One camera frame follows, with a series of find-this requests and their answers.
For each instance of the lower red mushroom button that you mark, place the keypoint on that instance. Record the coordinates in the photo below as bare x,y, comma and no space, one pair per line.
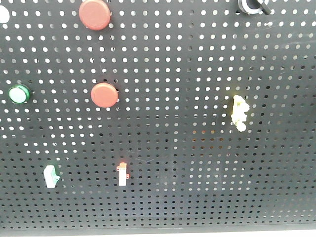
104,95

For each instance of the red mushroom button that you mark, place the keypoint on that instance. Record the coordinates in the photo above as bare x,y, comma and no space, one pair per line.
94,14
104,95

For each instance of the upper red mushroom button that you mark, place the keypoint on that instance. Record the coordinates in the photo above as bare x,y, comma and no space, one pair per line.
94,14

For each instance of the green round push button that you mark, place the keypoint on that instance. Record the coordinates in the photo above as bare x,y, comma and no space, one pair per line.
19,93

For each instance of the black perforated pegboard panel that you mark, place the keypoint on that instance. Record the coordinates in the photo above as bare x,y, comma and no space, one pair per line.
176,65

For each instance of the upper grey round plug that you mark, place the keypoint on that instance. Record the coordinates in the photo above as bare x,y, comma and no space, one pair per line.
4,14

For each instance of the red rocker switch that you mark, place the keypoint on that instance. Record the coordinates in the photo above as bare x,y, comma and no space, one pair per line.
123,176

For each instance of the yellow toggle switch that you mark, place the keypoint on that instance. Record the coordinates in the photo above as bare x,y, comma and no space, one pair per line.
239,116

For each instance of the green rocker switch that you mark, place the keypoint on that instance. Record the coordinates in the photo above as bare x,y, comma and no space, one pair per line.
50,176

